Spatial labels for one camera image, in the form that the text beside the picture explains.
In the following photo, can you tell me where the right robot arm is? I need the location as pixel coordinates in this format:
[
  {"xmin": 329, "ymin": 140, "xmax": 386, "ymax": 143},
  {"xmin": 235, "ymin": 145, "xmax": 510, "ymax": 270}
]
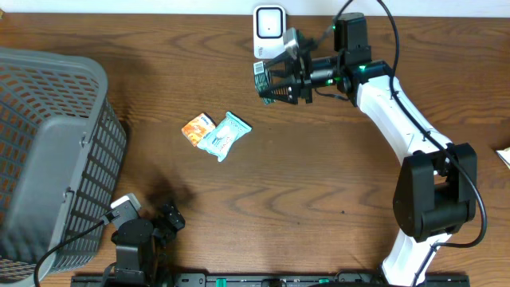
[{"xmin": 253, "ymin": 13, "xmax": 479, "ymax": 286}]

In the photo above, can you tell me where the yellow snack bag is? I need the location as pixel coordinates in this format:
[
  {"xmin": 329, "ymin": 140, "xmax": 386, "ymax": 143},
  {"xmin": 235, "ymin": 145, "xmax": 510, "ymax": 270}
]
[{"xmin": 496, "ymin": 147, "xmax": 510, "ymax": 169}]

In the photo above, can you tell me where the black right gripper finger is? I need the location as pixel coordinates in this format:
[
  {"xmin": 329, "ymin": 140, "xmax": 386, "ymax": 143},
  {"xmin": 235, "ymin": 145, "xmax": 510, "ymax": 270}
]
[
  {"xmin": 263, "ymin": 52, "xmax": 298, "ymax": 71},
  {"xmin": 258, "ymin": 82, "xmax": 299, "ymax": 105}
]

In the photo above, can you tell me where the small orange snack packet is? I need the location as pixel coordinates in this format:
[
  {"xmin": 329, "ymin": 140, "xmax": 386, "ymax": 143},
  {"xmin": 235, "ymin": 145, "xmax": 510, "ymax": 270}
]
[{"xmin": 181, "ymin": 113, "xmax": 216, "ymax": 147}]

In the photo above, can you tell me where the teal wet wipes pack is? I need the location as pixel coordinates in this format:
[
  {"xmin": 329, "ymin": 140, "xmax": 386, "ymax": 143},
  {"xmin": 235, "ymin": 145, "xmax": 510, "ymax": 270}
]
[{"xmin": 198, "ymin": 112, "xmax": 252, "ymax": 162}]

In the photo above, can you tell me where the green square box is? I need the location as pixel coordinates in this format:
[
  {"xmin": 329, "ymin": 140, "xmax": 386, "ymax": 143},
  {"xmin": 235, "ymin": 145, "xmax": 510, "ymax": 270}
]
[{"xmin": 253, "ymin": 61, "xmax": 276, "ymax": 105}]

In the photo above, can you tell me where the grey plastic shopping basket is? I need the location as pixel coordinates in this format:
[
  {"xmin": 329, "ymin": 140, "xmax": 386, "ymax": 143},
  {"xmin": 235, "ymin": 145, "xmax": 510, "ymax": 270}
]
[{"xmin": 1, "ymin": 48, "xmax": 127, "ymax": 286}]

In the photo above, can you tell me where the white barcode scanner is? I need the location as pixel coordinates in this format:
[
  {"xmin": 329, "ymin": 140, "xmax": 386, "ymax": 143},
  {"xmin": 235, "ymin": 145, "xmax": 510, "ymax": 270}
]
[{"xmin": 253, "ymin": 5, "xmax": 287, "ymax": 60}]

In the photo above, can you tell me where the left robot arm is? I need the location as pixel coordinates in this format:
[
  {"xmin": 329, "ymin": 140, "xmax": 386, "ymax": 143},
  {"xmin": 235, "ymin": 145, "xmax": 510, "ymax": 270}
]
[{"xmin": 100, "ymin": 199, "xmax": 186, "ymax": 286}]

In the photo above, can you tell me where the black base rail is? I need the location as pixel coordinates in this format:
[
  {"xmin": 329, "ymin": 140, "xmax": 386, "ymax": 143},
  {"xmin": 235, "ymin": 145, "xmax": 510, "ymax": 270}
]
[{"xmin": 70, "ymin": 270, "xmax": 471, "ymax": 287}]

